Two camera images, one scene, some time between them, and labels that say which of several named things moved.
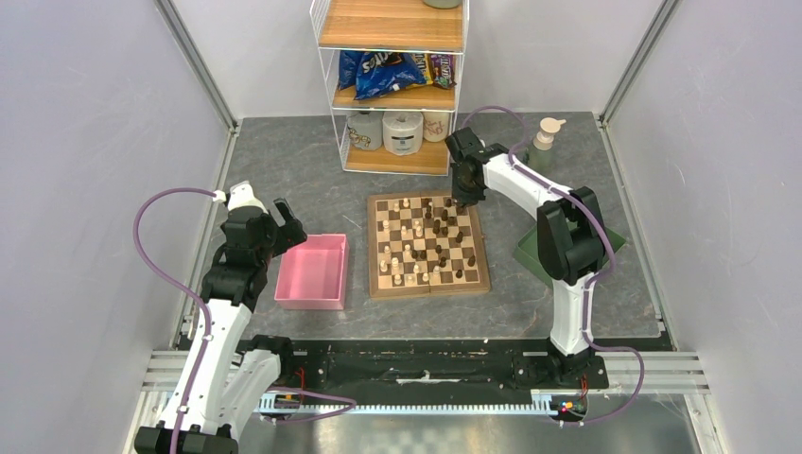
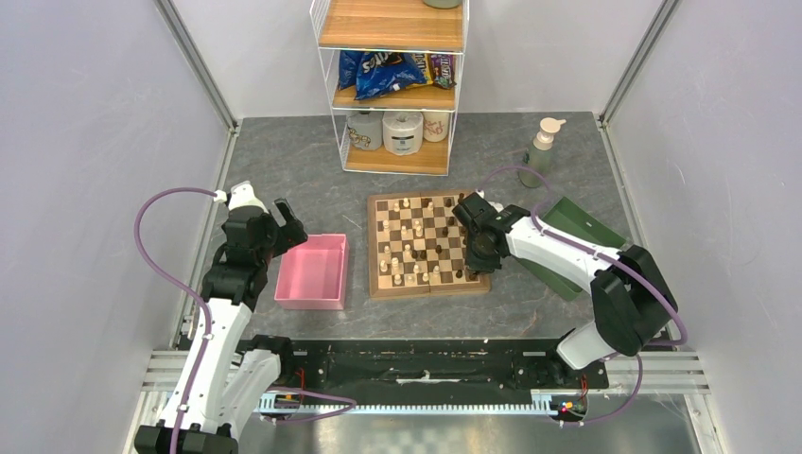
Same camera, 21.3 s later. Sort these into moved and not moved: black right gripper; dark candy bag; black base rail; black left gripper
Moved: black right gripper
Not moved: dark candy bag; black left gripper; black base rail
